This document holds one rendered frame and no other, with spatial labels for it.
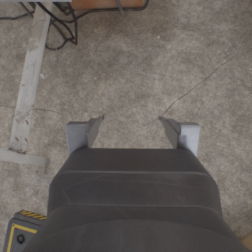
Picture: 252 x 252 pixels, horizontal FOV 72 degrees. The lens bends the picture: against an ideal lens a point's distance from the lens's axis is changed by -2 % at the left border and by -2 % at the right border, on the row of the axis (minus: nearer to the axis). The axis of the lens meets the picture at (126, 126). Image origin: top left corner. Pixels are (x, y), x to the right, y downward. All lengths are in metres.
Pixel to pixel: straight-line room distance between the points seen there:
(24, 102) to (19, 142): 0.20
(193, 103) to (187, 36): 0.42
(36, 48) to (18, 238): 0.90
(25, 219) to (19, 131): 0.41
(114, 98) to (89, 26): 0.53
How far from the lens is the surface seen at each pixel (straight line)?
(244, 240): 1.21
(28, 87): 1.04
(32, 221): 0.91
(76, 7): 1.44
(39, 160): 1.15
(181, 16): 1.33
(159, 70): 1.13
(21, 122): 1.02
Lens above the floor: 1.03
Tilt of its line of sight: 80 degrees down
